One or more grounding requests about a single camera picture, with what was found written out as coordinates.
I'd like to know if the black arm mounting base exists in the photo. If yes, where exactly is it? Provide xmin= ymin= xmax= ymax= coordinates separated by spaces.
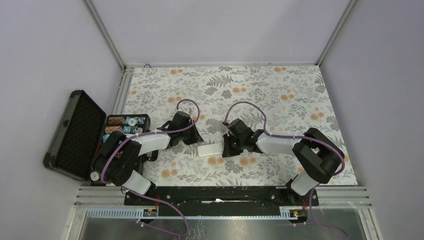
xmin=124 ymin=186 xmax=319 ymax=218

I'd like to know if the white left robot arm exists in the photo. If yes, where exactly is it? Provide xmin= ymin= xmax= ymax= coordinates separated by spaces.
xmin=91 ymin=111 xmax=204 ymax=206

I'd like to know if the white remote control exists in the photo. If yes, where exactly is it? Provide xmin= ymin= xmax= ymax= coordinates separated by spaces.
xmin=197 ymin=142 xmax=224 ymax=157

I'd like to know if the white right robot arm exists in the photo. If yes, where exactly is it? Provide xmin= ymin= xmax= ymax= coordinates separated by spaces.
xmin=222 ymin=119 xmax=345 ymax=206

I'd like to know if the floral table mat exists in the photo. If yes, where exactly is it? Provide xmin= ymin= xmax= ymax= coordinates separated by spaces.
xmin=125 ymin=66 xmax=357 ymax=194

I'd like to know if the black poker chip case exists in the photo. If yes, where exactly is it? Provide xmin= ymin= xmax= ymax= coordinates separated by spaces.
xmin=42 ymin=90 xmax=151 ymax=182

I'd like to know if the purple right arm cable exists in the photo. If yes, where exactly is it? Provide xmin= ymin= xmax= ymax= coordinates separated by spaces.
xmin=223 ymin=100 xmax=346 ymax=176

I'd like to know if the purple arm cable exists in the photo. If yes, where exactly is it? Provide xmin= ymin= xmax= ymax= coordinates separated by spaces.
xmin=223 ymin=100 xmax=346 ymax=176
xmin=100 ymin=98 xmax=201 ymax=238

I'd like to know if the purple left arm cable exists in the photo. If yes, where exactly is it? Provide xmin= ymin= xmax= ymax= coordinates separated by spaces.
xmin=100 ymin=98 xmax=201 ymax=238

